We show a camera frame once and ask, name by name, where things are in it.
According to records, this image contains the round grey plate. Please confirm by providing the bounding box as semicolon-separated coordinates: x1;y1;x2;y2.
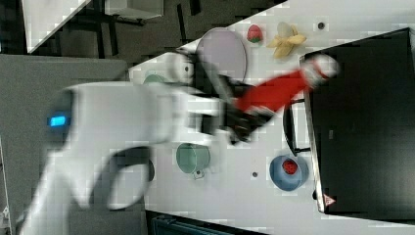
197;27;247;81

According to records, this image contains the toy strawberry on table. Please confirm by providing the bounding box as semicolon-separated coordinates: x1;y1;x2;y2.
247;24;263;43

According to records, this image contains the peeled toy banana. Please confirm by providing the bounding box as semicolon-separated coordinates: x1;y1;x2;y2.
266;22;306;59

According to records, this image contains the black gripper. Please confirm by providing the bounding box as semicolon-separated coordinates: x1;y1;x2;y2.
219;75;274;145

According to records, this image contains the blue bowl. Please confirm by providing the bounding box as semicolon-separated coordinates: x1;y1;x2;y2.
269;155;308;192

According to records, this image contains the green perforated colander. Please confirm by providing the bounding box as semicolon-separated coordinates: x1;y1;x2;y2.
144;74;167;84

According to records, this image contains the green cup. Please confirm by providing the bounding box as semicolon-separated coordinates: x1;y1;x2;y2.
175;143;210;179

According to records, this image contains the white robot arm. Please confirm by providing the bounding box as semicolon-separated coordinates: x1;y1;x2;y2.
18;52;271;235

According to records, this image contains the toy strawberry in bowl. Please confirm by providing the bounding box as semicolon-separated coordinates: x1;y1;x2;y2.
282;160;298;175

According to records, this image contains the red ketchup bottle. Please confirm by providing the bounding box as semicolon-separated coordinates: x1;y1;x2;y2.
235;55;340;113

